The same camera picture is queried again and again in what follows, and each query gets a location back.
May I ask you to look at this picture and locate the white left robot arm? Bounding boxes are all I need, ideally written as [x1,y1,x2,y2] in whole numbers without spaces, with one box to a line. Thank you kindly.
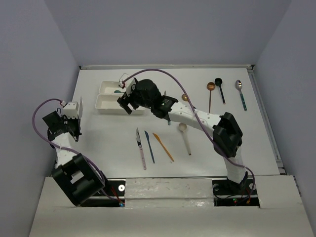
[42,111,109,206]

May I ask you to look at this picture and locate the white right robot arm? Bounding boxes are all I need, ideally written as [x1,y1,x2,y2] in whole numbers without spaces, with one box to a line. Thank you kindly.
[117,78,247,194]

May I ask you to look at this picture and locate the white near tray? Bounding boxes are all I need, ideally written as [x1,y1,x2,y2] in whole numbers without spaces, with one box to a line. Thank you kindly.
[94,93,146,116]

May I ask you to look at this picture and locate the blue plastic knife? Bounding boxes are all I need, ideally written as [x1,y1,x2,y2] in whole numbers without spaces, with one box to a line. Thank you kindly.
[144,130,155,164]

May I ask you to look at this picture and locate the orange plastic knife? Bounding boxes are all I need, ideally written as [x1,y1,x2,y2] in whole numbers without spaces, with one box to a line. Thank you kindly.
[153,133,174,162]

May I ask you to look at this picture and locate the beige plastic spoon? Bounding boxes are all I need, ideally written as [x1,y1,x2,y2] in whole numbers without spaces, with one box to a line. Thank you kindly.
[178,123,192,155]

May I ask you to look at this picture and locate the copper spoon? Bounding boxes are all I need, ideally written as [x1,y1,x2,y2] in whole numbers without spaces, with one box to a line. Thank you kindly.
[207,82,215,113]

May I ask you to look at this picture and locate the black spoon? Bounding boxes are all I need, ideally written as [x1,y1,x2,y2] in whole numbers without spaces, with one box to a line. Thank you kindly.
[215,78,226,104]

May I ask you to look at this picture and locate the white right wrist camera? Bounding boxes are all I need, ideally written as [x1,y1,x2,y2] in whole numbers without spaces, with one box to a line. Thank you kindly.
[118,73,134,95]

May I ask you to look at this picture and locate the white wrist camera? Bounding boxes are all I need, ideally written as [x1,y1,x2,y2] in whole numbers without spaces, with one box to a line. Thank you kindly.
[118,73,134,95]
[62,98,83,119]

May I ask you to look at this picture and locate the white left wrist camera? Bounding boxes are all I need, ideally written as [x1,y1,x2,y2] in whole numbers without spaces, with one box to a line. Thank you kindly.
[62,98,83,119]

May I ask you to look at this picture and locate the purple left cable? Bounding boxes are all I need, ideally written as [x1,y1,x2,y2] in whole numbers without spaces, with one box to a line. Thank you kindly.
[33,98,122,203]

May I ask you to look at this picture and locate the purple cable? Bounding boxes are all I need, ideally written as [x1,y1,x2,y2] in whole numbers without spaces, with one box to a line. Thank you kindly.
[119,69,255,198]
[33,98,122,203]

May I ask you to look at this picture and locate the gold spoon green handle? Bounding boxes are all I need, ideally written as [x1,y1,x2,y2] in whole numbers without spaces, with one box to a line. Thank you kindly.
[182,94,188,102]

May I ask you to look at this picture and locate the steel knife pink handle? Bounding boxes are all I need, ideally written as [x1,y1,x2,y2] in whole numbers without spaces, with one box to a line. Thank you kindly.
[136,128,147,170]

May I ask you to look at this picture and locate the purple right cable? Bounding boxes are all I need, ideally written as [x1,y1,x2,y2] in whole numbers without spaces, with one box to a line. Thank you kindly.
[119,69,255,198]

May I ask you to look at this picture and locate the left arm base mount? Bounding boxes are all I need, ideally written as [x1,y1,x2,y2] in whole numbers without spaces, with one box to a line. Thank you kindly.
[81,179,126,207]

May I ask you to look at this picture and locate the silver spoon teal handle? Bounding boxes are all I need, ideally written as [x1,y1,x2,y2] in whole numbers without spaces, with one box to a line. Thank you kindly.
[235,80,247,111]

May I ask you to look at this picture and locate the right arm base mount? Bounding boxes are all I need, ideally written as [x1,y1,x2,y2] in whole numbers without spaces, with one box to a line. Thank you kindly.
[212,179,260,207]

